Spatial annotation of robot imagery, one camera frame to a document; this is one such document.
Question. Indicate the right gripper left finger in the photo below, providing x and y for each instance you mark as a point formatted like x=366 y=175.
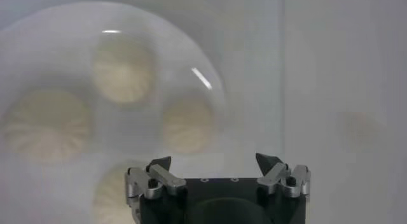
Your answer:
x=165 y=179

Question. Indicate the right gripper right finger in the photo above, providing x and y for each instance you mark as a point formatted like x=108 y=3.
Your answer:
x=273 y=177

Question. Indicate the white steamed baozi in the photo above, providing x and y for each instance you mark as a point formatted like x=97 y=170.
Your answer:
x=189 y=125
x=108 y=196
x=47 y=125
x=124 y=69

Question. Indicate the white round plate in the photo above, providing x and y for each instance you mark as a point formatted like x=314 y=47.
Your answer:
x=63 y=53

